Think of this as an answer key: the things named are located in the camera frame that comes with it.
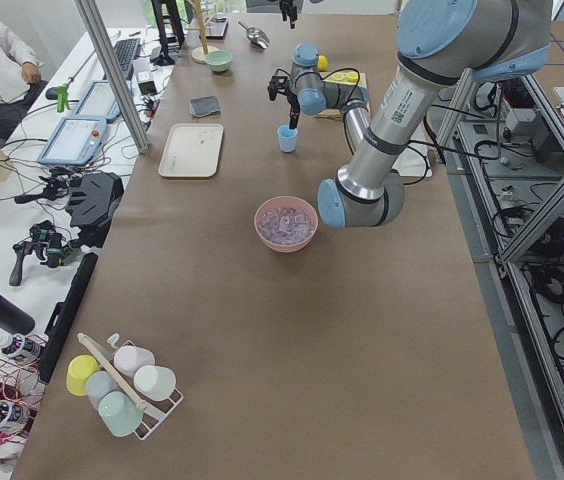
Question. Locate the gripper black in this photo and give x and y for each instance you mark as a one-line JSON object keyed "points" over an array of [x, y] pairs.
{"points": [[293, 107], [288, 6]]}

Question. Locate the clear ice cubes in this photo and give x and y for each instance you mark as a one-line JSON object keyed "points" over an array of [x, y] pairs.
{"points": [[286, 225]]}

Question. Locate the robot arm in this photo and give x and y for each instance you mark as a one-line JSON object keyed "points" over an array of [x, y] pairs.
{"points": [[436, 41]]}

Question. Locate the light blue cup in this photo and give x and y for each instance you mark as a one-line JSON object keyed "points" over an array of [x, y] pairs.
{"points": [[287, 138]]}

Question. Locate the metal ice scoop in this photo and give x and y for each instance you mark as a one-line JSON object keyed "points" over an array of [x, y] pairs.
{"points": [[256, 36]]}

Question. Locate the pink cup in rack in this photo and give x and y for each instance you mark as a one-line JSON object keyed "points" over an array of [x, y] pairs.
{"points": [[129, 358]]}

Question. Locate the white cup in rack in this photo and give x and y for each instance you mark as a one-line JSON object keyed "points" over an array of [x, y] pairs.
{"points": [[155, 382]]}

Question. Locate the yellow cup in rack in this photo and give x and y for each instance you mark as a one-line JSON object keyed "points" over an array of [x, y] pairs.
{"points": [[79, 370]]}

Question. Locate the grey cup in rack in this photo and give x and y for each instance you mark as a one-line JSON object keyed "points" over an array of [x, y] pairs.
{"points": [[98, 385]]}

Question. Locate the mint cup in rack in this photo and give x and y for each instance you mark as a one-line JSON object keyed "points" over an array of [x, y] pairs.
{"points": [[119, 413]]}

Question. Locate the yellow lemon outer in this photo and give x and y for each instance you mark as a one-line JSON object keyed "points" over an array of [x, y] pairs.
{"points": [[323, 63]]}

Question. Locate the bamboo cutting board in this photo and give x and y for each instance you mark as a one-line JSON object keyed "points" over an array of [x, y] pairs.
{"points": [[337, 93]]}

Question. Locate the mint green bowl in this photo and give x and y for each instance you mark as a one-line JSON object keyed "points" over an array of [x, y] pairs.
{"points": [[219, 61]]}

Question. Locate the grey folded cloth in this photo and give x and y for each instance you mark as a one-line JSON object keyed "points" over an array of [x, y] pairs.
{"points": [[204, 106]]}

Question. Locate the wooden glass holder stand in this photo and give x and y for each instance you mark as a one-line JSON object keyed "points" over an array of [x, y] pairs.
{"points": [[202, 17]]}

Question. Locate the cream rabbit tray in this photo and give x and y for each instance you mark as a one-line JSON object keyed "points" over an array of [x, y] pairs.
{"points": [[191, 150]]}

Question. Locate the pink bowl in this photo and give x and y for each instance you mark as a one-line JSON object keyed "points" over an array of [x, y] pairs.
{"points": [[286, 201]]}

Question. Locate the black keyboard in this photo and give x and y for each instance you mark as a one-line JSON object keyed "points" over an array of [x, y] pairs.
{"points": [[126, 51]]}

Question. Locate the blue teach pendant upper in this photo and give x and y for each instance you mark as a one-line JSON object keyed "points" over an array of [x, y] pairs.
{"points": [[98, 100]]}

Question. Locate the blue teach pendant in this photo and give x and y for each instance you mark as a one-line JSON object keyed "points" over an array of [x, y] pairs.
{"points": [[74, 141], [98, 100]]}

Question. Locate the blue teach pendant lower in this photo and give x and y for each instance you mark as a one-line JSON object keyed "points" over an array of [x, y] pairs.
{"points": [[74, 141]]}

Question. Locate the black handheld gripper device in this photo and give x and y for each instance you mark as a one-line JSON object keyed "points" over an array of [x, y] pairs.
{"points": [[48, 246]]}

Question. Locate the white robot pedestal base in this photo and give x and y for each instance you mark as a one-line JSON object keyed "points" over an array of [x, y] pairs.
{"points": [[414, 162]]}

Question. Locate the aluminium frame post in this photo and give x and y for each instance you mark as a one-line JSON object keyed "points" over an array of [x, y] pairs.
{"points": [[98, 34]]}

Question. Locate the white wire cup rack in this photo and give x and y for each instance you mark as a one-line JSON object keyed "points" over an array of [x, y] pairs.
{"points": [[131, 393]]}

